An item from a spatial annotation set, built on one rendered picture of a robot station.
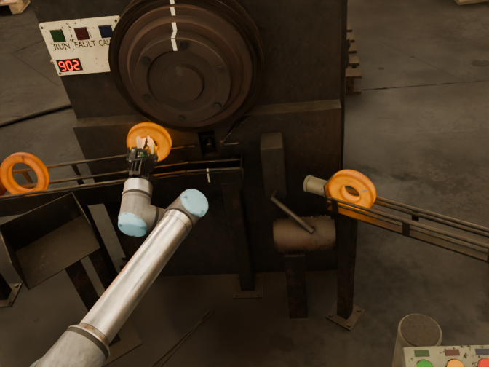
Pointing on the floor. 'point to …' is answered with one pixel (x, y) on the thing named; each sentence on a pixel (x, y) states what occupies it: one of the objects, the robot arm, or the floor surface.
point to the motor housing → (298, 237)
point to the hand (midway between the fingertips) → (148, 138)
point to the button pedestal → (468, 355)
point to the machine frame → (305, 73)
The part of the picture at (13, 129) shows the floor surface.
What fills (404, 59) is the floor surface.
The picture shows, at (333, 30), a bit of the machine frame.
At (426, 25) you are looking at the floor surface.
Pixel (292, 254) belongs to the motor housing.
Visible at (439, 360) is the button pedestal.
